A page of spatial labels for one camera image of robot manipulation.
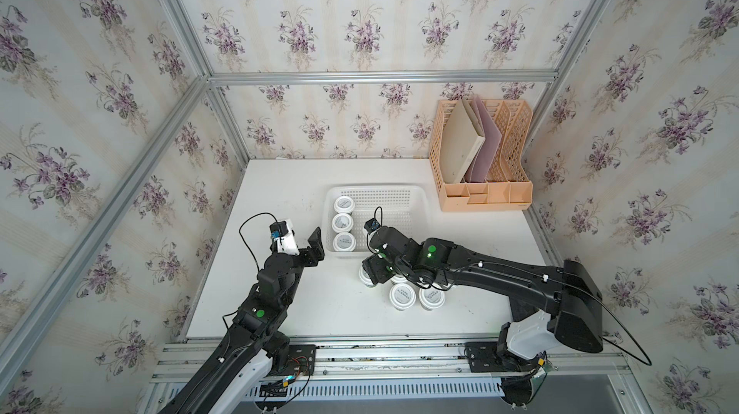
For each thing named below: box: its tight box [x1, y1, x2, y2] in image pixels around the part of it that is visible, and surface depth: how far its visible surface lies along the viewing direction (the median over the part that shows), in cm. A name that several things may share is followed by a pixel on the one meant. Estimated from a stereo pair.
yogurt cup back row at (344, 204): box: [332, 195, 356, 214], surface depth 97 cm
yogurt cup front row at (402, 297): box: [388, 283, 417, 311], surface depth 79 cm
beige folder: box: [440, 97, 486, 184], surface depth 103 cm
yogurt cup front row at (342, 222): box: [331, 212, 355, 233], surface depth 93 cm
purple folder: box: [464, 94, 503, 183], surface depth 93 cm
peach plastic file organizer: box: [429, 100, 535, 212], surface depth 106 cm
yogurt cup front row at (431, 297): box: [418, 285, 446, 311], surface depth 78 cm
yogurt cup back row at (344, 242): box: [332, 232, 357, 253], surface depth 88 cm
